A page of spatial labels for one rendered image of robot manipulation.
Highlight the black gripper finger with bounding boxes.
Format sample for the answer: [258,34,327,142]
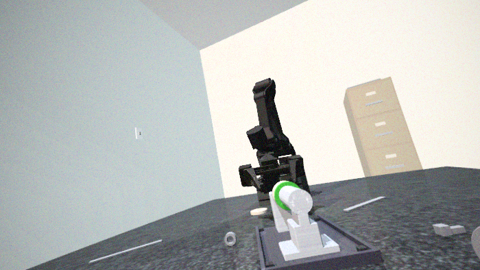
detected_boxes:
[289,159,301,184]
[243,167,261,191]

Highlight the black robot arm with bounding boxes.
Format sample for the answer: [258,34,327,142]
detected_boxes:
[246,78,296,194]

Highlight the cream flat disc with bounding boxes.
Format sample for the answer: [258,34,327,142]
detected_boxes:
[250,208,267,215]

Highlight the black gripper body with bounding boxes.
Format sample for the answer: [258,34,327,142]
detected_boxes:
[239,151,304,187]

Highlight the grey ring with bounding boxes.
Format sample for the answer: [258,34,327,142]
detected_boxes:
[225,232,237,246]

